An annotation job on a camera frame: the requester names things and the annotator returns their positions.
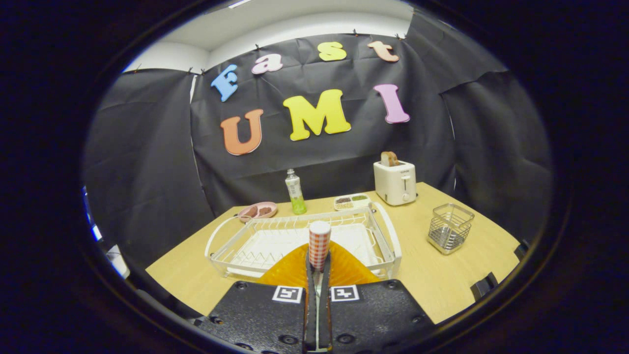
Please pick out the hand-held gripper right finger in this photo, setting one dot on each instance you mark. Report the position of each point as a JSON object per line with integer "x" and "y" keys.
{"x": 326, "y": 305}

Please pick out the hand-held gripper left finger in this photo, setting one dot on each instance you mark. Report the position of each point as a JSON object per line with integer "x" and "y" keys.
{"x": 310, "y": 305}

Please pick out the pink plate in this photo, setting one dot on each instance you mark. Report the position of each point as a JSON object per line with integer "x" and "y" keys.
{"x": 256, "y": 218}

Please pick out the brown meat piece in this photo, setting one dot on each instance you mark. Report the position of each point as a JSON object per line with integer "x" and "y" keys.
{"x": 266, "y": 211}
{"x": 250, "y": 212}

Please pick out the white divided bean tray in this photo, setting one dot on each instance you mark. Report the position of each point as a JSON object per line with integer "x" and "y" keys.
{"x": 351, "y": 202}

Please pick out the green drink bottle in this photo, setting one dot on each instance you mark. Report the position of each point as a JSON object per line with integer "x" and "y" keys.
{"x": 295, "y": 194}

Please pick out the white toaster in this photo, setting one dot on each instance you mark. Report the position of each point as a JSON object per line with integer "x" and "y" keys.
{"x": 394, "y": 184}

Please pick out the bread slice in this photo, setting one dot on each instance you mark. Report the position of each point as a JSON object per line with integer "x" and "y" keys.
{"x": 389, "y": 159}

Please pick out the black table clamp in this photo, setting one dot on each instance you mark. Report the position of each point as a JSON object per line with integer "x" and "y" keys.
{"x": 484, "y": 286}
{"x": 522, "y": 250}

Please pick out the black backdrop cloth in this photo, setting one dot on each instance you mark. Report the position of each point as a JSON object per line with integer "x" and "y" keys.
{"x": 157, "y": 172}

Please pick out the ceiling light panel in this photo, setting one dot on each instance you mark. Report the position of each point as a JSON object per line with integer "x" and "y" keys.
{"x": 241, "y": 3}

